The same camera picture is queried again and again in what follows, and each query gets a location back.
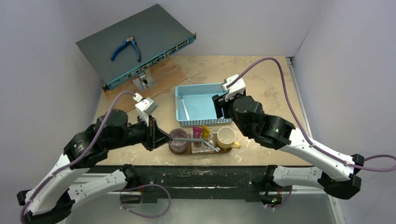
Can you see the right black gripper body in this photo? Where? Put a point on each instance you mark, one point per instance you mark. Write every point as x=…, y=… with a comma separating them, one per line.
x=218, y=106

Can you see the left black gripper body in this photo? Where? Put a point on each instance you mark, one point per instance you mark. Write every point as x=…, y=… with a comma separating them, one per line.
x=149, y=134

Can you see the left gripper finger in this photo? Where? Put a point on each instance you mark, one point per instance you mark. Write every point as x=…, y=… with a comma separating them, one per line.
x=157, y=133
x=159, y=142

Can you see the purple translucent cup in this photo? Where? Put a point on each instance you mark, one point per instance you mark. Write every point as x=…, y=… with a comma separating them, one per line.
x=178, y=146

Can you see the light blue plastic basket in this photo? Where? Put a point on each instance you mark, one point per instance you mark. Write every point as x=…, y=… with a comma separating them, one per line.
x=198, y=100

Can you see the yellow toothpaste tube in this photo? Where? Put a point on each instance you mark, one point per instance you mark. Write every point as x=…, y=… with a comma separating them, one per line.
x=205, y=132

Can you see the yellow mug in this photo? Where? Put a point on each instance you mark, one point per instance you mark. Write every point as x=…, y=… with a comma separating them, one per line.
x=226, y=138

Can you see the dark wooden oval tray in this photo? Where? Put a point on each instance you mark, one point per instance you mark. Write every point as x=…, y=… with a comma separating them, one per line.
x=189, y=152

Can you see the clear glass toothbrush holder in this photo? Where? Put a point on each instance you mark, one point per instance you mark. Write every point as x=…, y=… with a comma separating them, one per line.
x=203, y=148

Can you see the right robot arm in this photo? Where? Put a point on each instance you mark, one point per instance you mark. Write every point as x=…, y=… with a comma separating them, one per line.
x=329, y=170

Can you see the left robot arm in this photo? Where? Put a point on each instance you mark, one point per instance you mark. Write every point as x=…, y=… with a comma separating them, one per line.
x=56, y=196

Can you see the wooden base board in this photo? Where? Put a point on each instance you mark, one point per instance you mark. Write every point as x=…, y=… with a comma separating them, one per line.
x=161, y=77

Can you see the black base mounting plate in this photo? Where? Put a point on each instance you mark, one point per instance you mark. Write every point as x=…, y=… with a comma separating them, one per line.
x=248, y=183

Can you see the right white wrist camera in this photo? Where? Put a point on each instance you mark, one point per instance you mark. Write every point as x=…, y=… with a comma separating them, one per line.
x=232, y=86

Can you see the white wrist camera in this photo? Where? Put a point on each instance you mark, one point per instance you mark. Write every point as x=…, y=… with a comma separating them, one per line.
x=232, y=86
x=145, y=107

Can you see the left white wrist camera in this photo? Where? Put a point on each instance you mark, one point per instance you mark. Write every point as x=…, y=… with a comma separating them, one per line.
x=145, y=107

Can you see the metal stand bracket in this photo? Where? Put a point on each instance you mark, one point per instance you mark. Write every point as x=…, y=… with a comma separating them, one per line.
x=144, y=80

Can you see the grey network switch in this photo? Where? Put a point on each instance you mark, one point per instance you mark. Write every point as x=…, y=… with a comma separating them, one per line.
x=127, y=48

